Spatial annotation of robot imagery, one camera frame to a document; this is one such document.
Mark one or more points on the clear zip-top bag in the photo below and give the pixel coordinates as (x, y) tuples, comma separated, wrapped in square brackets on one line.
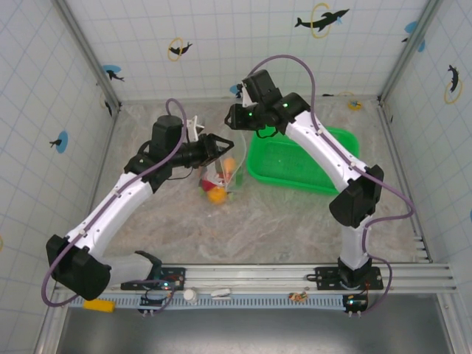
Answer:
[(234, 186)]

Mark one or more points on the blue oval shark sticker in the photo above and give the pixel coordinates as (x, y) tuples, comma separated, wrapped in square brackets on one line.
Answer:
[(110, 72)]

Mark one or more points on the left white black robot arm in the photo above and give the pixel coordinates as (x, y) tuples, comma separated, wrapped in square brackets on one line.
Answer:
[(110, 210)]

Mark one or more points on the aluminium corner post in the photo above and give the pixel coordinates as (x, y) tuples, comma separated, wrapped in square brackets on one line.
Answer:
[(409, 51), (83, 44)]

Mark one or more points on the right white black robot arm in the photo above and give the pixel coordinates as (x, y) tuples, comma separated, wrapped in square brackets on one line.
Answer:
[(324, 147)]

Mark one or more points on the aluminium mounting rail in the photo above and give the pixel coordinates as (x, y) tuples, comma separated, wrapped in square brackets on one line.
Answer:
[(250, 274)]

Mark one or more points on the blue patches wall sticker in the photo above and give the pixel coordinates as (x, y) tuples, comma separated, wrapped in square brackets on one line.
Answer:
[(411, 27)]

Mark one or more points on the green plastic tray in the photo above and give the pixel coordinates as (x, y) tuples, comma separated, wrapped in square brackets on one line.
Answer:
[(280, 162)]

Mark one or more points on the orange toy tangerine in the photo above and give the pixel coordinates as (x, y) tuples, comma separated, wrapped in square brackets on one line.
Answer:
[(217, 195)]

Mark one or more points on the yellow block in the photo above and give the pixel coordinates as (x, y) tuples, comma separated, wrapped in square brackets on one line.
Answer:
[(99, 305)]

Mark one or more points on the blue oval wall sticker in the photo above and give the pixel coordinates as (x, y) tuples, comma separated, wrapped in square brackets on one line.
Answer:
[(234, 89)]

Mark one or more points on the white clip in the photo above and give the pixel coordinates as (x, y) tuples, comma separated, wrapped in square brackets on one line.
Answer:
[(220, 293)]

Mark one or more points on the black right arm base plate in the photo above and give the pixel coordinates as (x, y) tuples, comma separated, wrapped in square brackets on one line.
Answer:
[(326, 276)]

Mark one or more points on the blue oval fish sticker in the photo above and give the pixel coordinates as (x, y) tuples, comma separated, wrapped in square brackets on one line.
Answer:
[(60, 142)]

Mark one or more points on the red toy strawberry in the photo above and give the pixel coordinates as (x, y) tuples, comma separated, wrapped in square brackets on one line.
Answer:
[(207, 183)]

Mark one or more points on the yellow toy fruit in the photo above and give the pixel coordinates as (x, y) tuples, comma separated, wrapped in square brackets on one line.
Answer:
[(230, 165)]

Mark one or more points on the white round cap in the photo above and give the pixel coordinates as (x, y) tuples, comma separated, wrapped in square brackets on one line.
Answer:
[(190, 295)]

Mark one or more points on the small colourful toy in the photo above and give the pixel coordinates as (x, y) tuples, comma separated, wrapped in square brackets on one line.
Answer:
[(298, 296)]

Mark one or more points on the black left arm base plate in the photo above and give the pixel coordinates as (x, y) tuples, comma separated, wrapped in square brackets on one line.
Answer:
[(177, 276)]

